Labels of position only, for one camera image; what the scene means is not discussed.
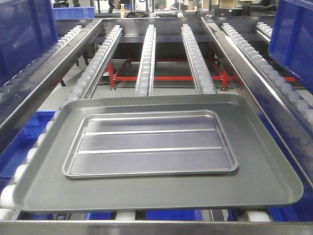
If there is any small silver metal tray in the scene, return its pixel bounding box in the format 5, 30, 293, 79
62, 110, 239, 178

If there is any large grey serving tray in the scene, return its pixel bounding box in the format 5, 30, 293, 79
13, 94, 303, 212

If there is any centre white roller track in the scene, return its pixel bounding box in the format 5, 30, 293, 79
134, 24, 157, 97

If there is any white roller track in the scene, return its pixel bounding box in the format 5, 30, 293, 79
181, 23, 217, 94
0, 25, 122, 220
134, 24, 157, 97

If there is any right white roller track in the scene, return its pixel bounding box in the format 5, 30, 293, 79
181, 23, 217, 94

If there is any left white roller track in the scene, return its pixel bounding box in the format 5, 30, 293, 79
0, 25, 122, 220

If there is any blue bin far background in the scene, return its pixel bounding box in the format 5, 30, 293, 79
52, 7, 95, 20

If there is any blue bin lower left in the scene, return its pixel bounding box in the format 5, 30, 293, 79
0, 110, 55, 189

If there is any blue bin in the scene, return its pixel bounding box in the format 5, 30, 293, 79
0, 0, 58, 85
268, 0, 313, 93
0, 110, 55, 189

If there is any far right roller track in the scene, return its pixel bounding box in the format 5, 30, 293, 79
222, 23, 313, 124

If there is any far left roller track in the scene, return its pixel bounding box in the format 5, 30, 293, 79
0, 25, 83, 102

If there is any blue bin upper right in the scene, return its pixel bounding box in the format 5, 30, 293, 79
268, 0, 313, 93

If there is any blue bin upper left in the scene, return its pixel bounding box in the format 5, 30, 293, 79
0, 0, 58, 85

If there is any front steel rack bar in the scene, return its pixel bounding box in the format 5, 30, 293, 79
0, 220, 313, 235

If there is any red metal frame stand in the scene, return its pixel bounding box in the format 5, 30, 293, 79
105, 42, 239, 92

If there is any left steel divider rail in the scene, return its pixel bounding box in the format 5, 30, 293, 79
0, 19, 103, 153

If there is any steel divider rail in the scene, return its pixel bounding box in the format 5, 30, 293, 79
0, 19, 103, 153
202, 17, 313, 184

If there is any right steel divider rail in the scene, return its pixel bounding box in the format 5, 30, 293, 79
202, 17, 313, 184

